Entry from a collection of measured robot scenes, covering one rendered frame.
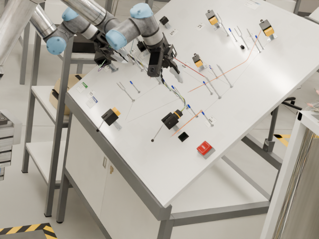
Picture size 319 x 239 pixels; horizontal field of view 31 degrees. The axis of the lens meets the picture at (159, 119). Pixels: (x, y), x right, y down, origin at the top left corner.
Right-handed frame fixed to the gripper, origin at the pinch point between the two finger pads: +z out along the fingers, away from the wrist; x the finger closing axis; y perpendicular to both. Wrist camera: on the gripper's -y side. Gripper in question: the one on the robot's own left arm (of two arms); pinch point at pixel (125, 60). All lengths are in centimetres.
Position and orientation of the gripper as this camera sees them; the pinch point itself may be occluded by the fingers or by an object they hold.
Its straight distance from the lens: 261.0
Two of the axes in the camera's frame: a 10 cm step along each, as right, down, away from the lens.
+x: 5.0, -8.3, 2.4
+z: 7.1, 5.5, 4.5
